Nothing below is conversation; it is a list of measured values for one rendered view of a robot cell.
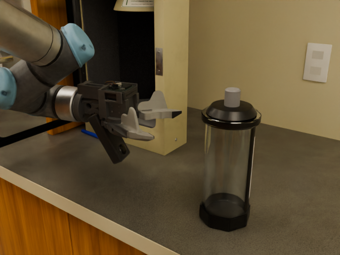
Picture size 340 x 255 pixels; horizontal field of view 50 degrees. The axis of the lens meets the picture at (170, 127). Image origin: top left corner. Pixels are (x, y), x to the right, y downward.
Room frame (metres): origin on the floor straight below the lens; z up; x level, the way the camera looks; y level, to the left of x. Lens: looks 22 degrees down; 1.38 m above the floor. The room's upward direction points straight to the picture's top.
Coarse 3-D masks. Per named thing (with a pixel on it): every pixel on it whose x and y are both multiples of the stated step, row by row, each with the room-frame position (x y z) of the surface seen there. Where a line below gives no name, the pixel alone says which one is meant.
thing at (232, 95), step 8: (232, 88) 0.63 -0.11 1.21; (232, 96) 0.61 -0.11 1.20; (216, 104) 0.63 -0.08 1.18; (224, 104) 0.63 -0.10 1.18; (232, 104) 0.61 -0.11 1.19; (240, 104) 0.63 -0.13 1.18; (248, 104) 0.63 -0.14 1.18; (208, 112) 0.62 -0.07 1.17; (216, 112) 0.60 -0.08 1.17; (224, 112) 0.59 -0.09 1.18; (232, 112) 0.59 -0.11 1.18; (240, 112) 0.59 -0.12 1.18; (248, 112) 0.60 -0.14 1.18; (256, 112) 0.62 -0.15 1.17; (232, 120) 0.58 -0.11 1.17; (240, 120) 0.58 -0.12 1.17
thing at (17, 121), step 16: (16, 0) 0.94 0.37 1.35; (32, 0) 0.98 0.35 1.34; (48, 0) 1.02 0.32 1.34; (64, 0) 1.06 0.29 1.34; (48, 16) 1.01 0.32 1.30; (64, 16) 1.05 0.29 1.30; (0, 64) 0.89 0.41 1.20; (64, 80) 1.03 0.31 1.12; (0, 112) 0.87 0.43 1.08; (16, 112) 0.90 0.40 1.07; (0, 128) 0.86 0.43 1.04; (16, 128) 0.90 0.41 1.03
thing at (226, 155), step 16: (208, 128) 0.61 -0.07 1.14; (224, 128) 0.58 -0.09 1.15; (208, 144) 0.61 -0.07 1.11; (224, 144) 0.59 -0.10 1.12; (240, 144) 0.58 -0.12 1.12; (208, 160) 0.61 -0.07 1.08; (224, 160) 0.59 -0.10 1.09; (240, 160) 0.59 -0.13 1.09; (208, 176) 0.60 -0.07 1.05; (224, 176) 0.58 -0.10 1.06; (240, 176) 0.59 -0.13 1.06; (208, 192) 0.60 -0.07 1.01; (224, 192) 0.58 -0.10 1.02; (240, 192) 0.59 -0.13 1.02; (208, 208) 0.60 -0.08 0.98; (224, 208) 0.58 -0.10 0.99; (240, 208) 0.59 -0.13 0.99
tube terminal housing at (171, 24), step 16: (80, 0) 1.08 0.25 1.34; (160, 0) 0.92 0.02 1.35; (176, 0) 0.95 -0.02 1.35; (160, 16) 0.92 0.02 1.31; (176, 16) 0.95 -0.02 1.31; (160, 32) 0.92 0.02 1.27; (176, 32) 0.95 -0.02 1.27; (176, 48) 0.95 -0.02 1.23; (176, 64) 0.95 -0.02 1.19; (160, 80) 0.92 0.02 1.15; (176, 80) 0.96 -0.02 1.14; (176, 96) 0.96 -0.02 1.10; (144, 128) 0.95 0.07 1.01; (160, 128) 0.92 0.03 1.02; (176, 128) 0.96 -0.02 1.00; (144, 144) 0.95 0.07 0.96; (160, 144) 0.92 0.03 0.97; (176, 144) 0.96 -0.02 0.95
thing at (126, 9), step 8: (120, 0) 1.03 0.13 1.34; (128, 0) 1.01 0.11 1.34; (136, 0) 1.00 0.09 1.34; (144, 0) 1.00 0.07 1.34; (152, 0) 1.00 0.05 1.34; (120, 8) 1.01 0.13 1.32; (128, 8) 1.00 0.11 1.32; (136, 8) 0.99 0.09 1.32; (144, 8) 0.99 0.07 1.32; (152, 8) 0.99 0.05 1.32
